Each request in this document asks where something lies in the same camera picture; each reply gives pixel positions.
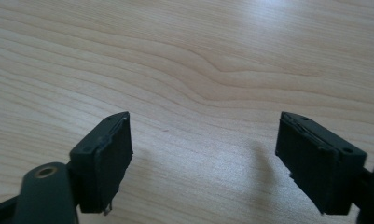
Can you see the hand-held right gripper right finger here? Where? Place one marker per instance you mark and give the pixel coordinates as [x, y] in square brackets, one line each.
[315, 165]

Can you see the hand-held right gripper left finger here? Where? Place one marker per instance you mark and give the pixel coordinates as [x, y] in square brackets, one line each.
[105, 158]

